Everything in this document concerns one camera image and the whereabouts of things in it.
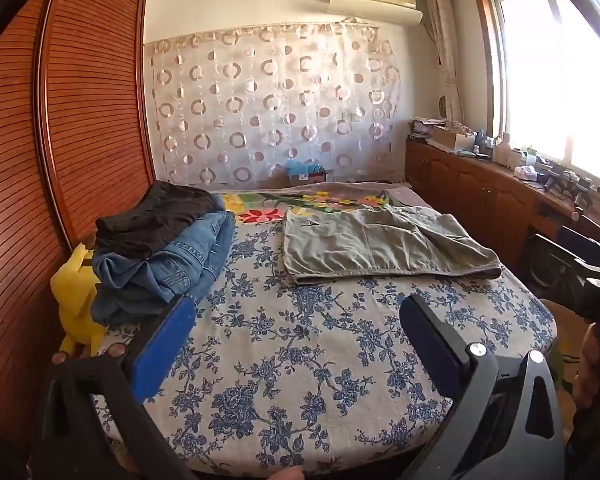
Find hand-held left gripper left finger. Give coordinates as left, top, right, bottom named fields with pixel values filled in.
left=37, top=294, right=197, bottom=480

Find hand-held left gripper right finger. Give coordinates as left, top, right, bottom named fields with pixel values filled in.
left=399, top=294, right=566, bottom=480

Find grey-green pants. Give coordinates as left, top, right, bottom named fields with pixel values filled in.
left=282, top=204, right=503, bottom=287

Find person's right forearm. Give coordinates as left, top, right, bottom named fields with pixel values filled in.
left=566, top=395, right=600, bottom=480

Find black pants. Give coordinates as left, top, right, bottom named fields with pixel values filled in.
left=95, top=181, right=225, bottom=261

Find person's right hand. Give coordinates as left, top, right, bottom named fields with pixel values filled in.
left=572, top=321, right=600, bottom=411

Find person's left hand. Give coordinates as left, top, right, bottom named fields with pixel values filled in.
left=257, top=466, right=305, bottom=480

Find blue jeans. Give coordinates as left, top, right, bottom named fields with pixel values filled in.
left=91, top=209, right=235, bottom=327

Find yellow plush toy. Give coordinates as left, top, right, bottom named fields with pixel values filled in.
left=50, top=241, right=107, bottom=357

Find black tools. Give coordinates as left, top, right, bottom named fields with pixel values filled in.
left=540, top=161, right=598, bottom=212

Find bed with blue floral sheet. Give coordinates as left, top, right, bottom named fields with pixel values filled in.
left=92, top=182, right=558, bottom=479

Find wooden cabinet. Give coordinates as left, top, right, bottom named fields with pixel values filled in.
left=405, top=135, right=600, bottom=281

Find colourful floral blanket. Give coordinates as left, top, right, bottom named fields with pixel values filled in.
left=220, top=181, right=431, bottom=225

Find open cardboard box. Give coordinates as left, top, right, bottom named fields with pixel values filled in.
left=430, top=125, right=473, bottom=154

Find cardboard box with blue bag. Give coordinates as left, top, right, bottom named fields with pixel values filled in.
left=284, top=159, right=329, bottom=188

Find window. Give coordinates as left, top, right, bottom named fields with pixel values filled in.
left=472, top=0, right=600, bottom=192

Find pile of papers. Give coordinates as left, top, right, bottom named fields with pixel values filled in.
left=411, top=117, right=449, bottom=138

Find wooden slatted headboard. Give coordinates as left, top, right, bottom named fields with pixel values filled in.
left=0, top=0, right=157, bottom=461

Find circle-patterned sheer curtain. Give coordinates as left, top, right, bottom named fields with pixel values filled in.
left=144, top=22, right=403, bottom=192

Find pale window curtain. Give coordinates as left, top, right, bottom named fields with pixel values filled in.
left=424, top=0, right=466, bottom=126

